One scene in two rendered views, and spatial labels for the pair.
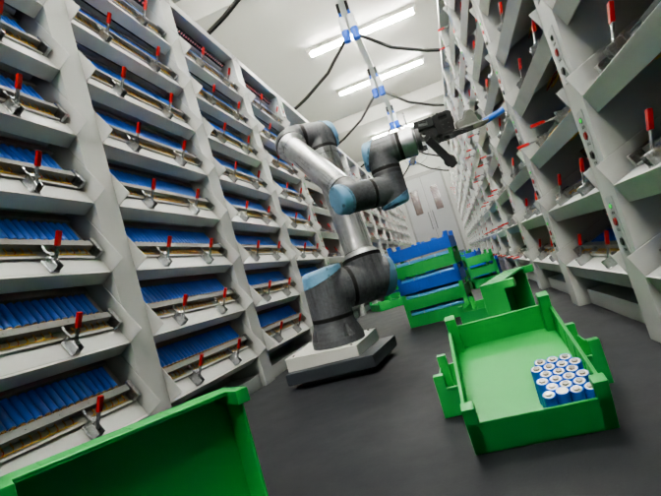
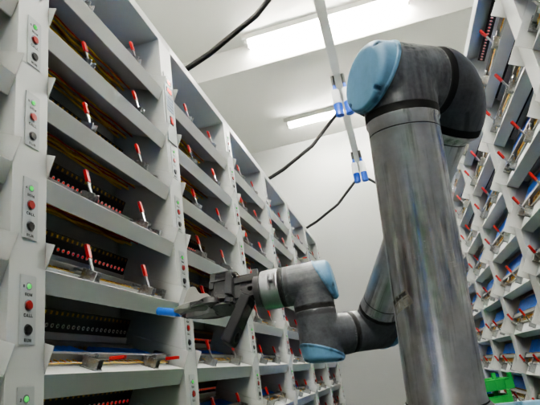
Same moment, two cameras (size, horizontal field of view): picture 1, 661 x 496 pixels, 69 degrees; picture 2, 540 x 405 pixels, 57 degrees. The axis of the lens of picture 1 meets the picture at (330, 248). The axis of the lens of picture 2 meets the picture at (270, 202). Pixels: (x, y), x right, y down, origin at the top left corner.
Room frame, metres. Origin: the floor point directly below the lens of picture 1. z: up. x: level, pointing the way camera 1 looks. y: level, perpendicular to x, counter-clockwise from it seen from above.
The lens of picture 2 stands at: (2.56, -0.33, 0.46)
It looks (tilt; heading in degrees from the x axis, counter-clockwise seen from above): 20 degrees up; 178
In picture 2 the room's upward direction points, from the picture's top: 8 degrees counter-clockwise
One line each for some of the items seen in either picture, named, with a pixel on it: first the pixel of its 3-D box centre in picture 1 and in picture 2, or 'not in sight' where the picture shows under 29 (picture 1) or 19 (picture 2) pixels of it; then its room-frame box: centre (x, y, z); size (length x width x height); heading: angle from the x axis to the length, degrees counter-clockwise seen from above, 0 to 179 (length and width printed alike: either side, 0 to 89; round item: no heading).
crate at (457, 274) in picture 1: (432, 278); not in sight; (2.37, -0.44, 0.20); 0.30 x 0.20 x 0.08; 68
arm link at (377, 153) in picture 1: (382, 153); (308, 284); (1.45, -0.24, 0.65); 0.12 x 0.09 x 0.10; 77
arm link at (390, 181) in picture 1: (388, 188); (323, 333); (1.45, -0.22, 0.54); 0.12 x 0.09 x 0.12; 111
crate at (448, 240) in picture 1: (422, 247); not in sight; (2.37, -0.44, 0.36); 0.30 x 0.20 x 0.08; 68
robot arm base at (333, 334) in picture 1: (335, 328); not in sight; (1.73, 0.06, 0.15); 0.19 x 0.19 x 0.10
